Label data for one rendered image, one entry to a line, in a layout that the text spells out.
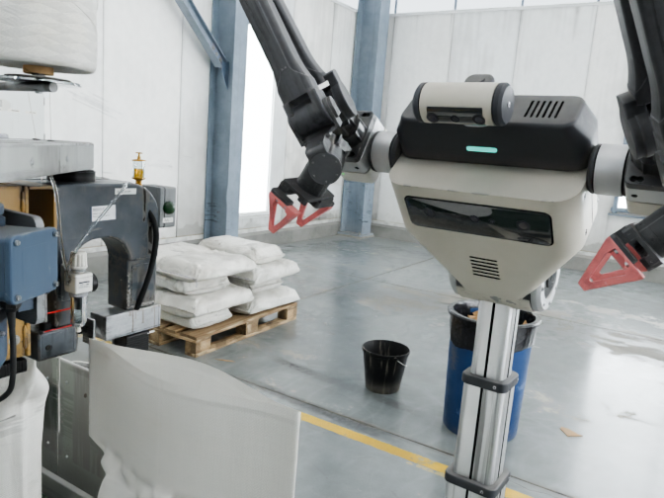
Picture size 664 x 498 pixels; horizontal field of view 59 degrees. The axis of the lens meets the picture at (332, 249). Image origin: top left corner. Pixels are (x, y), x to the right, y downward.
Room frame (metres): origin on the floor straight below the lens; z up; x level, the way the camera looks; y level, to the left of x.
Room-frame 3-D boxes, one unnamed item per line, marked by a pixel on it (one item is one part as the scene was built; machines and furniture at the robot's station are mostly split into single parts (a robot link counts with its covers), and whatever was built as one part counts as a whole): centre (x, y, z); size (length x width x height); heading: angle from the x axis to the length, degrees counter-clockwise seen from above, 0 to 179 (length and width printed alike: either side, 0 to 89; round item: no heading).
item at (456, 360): (2.99, -0.88, 0.32); 0.51 x 0.48 x 0.65; 148
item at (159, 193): (1.30, 0.40, 1.29); 0.08 x 0.05 x 0.09; 58
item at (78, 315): (1.05, 0.47, 1.11); 0.03 x 0.03 x 0.06
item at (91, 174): (1.17, 0.53, 1.35); 0.09 x 0.09 x 0.03
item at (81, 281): (1.06, 0.47, 1.14); 0.05 x 0.04 x 0.16; 148
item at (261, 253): (4.67, 0.75, 0.56); 0.67 x 0.43 x 0.15; 58
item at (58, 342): (1.07, 0.53, 1.04); 0.08 x 0.06 x 0.05; 148
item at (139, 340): (1.25, 0.42, 0.98); 0.09 x 0.05 x 0.05; 148
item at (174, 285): (4.09, 1.07, 0.44); 0.66 x 0.42 x 0.14; 53
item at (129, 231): (1.24, 0.57, 1.21); 0.30 x 0.25 x 0.30; 58
